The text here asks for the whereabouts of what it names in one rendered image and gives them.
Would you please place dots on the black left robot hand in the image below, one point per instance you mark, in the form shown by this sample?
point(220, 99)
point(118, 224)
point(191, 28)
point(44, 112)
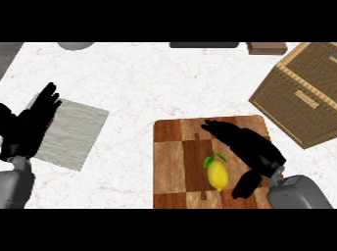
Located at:
point(23, 125)

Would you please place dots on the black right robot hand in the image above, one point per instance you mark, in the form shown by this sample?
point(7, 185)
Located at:
point(252, 147)

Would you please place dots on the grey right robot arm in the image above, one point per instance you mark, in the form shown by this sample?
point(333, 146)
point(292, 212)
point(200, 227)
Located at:
point(295, 191)

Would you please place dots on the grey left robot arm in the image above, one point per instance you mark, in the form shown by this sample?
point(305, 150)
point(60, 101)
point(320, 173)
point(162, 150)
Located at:
point(5, 186)

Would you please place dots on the yellow lemon with green leaves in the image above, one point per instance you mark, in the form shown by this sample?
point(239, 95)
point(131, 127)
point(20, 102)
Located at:
point(217, 171)

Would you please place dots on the checkered wooden cutting board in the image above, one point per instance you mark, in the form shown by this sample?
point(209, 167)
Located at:
point(180, 163)

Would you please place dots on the brown wicker basket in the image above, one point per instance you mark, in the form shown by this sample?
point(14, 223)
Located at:
point(310, 98)

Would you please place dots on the pale grey placemat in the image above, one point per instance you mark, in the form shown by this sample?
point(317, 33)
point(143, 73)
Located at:
point(73, 130)

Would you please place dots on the grey round object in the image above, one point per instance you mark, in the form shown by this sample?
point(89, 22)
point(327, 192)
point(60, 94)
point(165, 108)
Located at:
point(75, 45)

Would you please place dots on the brown wooden block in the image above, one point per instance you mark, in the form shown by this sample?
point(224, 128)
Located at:
point(265, 47)

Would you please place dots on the dark grey flat object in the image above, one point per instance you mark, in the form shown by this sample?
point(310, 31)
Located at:
point(203, 44)

